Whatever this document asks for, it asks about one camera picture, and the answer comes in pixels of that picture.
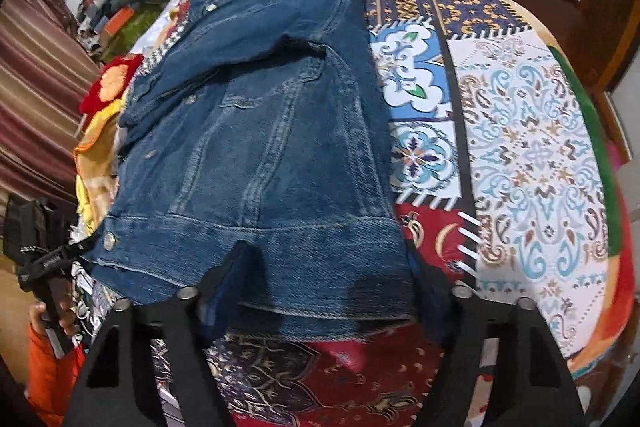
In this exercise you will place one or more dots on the person's left hand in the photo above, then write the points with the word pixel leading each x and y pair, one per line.
pixel 67 312

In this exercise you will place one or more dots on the patchwork printed blanket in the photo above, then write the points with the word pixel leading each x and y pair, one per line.
pixel 525 132

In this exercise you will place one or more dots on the striped brown curtain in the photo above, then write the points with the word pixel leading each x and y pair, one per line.
pixel 35 97

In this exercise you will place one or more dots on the red plush toy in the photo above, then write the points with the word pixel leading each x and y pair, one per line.
pixel 107 82

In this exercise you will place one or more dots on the yellow cloth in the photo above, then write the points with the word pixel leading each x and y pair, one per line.
pixel 95 167

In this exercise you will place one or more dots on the dark checked cloth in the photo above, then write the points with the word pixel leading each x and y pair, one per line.
pixel 35 227

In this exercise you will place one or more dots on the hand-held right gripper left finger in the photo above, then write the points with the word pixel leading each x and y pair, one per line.
pixel 217 302

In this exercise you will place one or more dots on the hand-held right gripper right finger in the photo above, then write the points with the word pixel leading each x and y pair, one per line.
pixel 430 297

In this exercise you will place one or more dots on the blue denim jacket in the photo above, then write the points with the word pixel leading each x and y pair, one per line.
pixel 260 132

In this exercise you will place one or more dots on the orange box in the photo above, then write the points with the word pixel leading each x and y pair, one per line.
pixel 121 17

